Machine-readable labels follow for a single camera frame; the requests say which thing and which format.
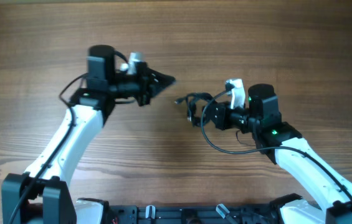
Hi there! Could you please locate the left camera cable black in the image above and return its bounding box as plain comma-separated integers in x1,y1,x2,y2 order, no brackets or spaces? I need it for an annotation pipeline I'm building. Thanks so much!
2,46,128,223

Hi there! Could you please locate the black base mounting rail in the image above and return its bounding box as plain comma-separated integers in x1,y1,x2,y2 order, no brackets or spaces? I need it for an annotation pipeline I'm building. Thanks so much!
104,204,283,224

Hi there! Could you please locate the camera cable black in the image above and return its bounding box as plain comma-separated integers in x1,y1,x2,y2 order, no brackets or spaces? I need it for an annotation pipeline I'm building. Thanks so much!
199,88,352,224
2,46,128,223

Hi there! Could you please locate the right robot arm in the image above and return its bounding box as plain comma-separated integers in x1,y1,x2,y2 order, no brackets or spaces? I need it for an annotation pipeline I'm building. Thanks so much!
195,80,352,223

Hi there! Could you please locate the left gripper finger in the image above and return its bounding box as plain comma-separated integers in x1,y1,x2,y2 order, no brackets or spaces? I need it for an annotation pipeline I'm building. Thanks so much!
147,83,170,101
148,68,176,89

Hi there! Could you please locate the right camera cable black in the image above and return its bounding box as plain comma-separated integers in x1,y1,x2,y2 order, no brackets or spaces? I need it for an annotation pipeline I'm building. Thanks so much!
199,88,352,224

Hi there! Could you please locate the black cable bundle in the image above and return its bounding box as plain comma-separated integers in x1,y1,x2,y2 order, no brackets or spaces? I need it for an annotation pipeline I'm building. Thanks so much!
174,91,216,128

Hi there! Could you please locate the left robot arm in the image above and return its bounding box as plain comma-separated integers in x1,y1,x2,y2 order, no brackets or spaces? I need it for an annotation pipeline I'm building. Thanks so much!
1,45,176,223

